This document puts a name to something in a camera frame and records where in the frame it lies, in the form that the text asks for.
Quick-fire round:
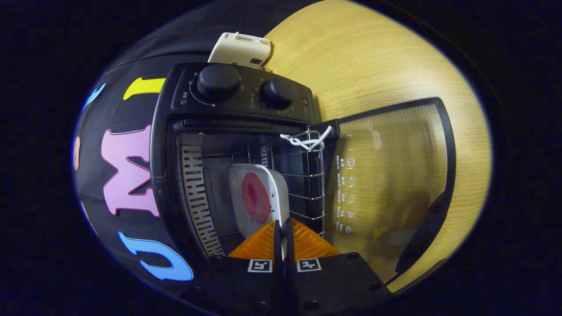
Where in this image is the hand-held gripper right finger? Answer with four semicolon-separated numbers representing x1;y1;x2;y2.
284;218;392;316

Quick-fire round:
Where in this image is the metal oven wire rack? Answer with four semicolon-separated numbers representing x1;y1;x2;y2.
233;128;328;237

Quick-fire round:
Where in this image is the black toaster oven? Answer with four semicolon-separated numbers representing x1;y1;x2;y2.
149;62;457;286

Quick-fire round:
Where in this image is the white square plate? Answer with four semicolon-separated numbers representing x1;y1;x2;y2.
227;164;290;260

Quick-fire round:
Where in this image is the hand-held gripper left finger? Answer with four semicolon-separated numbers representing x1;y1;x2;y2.
180;219;284;316

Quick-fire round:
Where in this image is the pink round meat slice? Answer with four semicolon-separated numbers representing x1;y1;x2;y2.
241;172;271;223

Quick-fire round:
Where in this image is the white bread toaster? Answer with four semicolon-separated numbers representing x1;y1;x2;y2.
208;32;273;68

